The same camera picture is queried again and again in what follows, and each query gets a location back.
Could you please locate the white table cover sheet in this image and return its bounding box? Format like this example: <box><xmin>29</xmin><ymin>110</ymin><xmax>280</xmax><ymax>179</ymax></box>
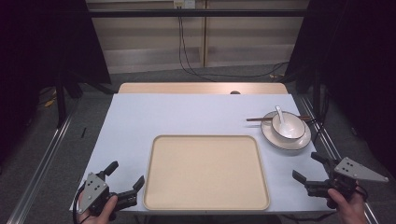
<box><xmin>70</xmin><ymin>92</ymin><xmax>337</xmax><ymax>216</ymax></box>

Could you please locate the black metal stand post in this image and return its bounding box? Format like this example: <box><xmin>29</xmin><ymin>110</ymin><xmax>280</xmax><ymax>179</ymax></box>
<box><xmin>312</xmin><ymin>66</ymin><xmax>322</xmax><ymax>123</ymax></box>
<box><xmin>54</xmin><ymin>69</ymin><xmax>69</xmax><ymax>129</ymax></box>

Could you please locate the white plate with dark rim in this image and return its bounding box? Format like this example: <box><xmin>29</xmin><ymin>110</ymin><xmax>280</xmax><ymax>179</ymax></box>
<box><xmin>260</xmin><ymin>110</ymin><xmax>312</xmax><ymax>151</ymax></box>

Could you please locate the person's left hand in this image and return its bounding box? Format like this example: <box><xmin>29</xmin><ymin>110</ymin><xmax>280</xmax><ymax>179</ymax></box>
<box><xmin>78</xmin><ymin>194</ymin><xmax>120</xmax><ymax>224</ymax></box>

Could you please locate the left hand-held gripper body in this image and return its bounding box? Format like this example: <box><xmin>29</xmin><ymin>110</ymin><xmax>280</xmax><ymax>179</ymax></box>
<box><xmin>76</xmin><ymin>170</ymin><xmax>138</xmax><ymax>218</ymax></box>

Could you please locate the black horizontal metal bar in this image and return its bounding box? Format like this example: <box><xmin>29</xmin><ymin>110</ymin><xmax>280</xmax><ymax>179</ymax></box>
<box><xmin>88</xmin><ymin>8</ymin><xmax>308</xmax><ymax>19</ymax></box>

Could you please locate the white wall outlet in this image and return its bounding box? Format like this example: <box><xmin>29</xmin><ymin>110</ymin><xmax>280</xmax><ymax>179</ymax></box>
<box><xmin>173</xmin><ymin>0</ymin><xmax>197</xmax><ymax>9</ymax></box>

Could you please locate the silver metal floor rail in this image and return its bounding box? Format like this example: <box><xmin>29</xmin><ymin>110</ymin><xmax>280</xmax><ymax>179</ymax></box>
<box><xmin>7</xmin><ymin>101</ymin><xmax>80</xmax><ymax>224</ymax></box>
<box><xmin>298</xmin><ymin>94</ymin><xmax>380</xmax><ymax>224</ymax></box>

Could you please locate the brown wooden chopstick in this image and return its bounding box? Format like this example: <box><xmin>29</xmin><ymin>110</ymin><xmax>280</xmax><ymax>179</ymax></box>
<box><xmin>247</xmin><ymin>116</ymin><xmax>313</xmax><ymax>122</ymax></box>
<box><xmin>246</xmin><ymin>115</ymin><xmax>312</xmax><ymax>121</ymax></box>

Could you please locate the white bowl with dark rim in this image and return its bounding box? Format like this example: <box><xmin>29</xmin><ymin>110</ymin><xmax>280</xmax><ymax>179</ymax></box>
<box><xmin>271</xmin><ymin>111</ymin><xmax>306</xmax><ymax>141</ymax></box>

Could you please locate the beige rectangular tray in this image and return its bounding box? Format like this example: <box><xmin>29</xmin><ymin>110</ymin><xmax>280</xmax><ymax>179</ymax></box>
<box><xmin>142</xmin><ymin>133</ymin><xmax>271</xmax><ymax>212</ymax></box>

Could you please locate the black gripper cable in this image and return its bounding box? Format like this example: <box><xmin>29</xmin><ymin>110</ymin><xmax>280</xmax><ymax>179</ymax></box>
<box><xmin>72</xmin><ymin>184</ymin><xmax>92</xmax><ymax>224</ymax></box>

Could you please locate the person's right hand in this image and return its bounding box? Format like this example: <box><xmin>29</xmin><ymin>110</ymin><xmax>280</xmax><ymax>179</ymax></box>
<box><xmin>326</xmin><ymin>188</ymin><xmax>370</xmax><ymax>224</ymax></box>

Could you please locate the white ceramic spoon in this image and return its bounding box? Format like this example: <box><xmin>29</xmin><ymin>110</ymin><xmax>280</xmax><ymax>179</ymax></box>
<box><xmin>275</xmin><ymin>105</ymin><xmax>287</xmax><ymax>126</ymax></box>

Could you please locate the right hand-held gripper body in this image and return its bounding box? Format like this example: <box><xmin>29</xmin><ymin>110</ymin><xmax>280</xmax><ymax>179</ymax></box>
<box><xmin>304</xmin><ymin>156</ymin><xmax>390</xmax><ymax>200</ymax></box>

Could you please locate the black floor cable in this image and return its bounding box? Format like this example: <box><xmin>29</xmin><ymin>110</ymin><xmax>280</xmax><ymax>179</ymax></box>
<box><xmin>177</xmin><ymin>16</ymin><xmax>290</xmax><ymax>82</ymax></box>

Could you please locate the black curtain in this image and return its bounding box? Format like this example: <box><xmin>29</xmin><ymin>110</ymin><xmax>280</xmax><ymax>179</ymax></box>
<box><xmin>0</xmin><ymin>0</ymin><xmax>112</xmax><ymax>166</ymax></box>
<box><xmin>283</xmin><ymin>0</ymin><xmax>396</xmax><ymax>171</ymax></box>

